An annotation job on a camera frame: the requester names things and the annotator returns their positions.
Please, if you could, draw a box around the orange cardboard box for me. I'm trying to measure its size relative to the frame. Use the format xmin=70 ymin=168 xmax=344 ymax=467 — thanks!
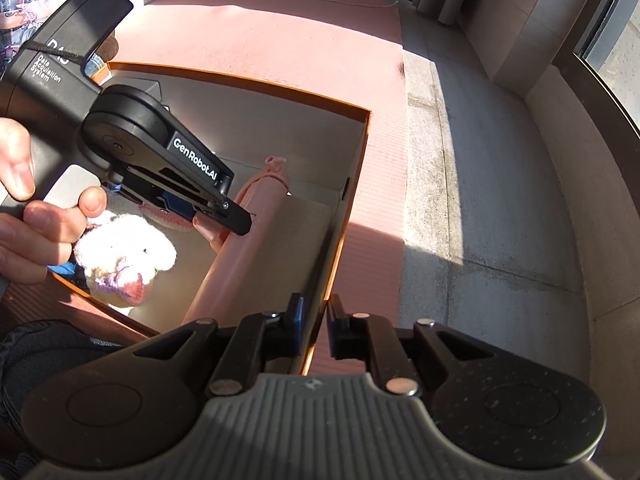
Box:
xmin=49 ymin=62 xmax=370 ymax=373

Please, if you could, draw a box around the crochet bunny plush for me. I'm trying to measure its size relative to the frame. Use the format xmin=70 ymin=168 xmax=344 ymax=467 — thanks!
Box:
xmin=73 ymin=197 xmax=195 ymax=308

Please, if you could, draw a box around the brown sock foot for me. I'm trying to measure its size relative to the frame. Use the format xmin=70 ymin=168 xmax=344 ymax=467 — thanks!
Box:
xmin=94 ymin=35 xmax=119 ymax=63

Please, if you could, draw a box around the person left hand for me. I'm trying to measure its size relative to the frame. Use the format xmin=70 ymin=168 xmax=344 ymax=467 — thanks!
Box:
xmin=1 ymin=118 xmax=107 ymax=285

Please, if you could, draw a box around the pink tube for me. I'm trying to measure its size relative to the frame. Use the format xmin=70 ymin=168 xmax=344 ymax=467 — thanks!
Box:
xmin=183 ymin=156 xmax=290 ymax=325

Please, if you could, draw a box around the window frame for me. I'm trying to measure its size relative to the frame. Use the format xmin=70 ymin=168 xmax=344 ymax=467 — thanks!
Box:
xmin=549 ymin=0 xmax=640 ymax=139

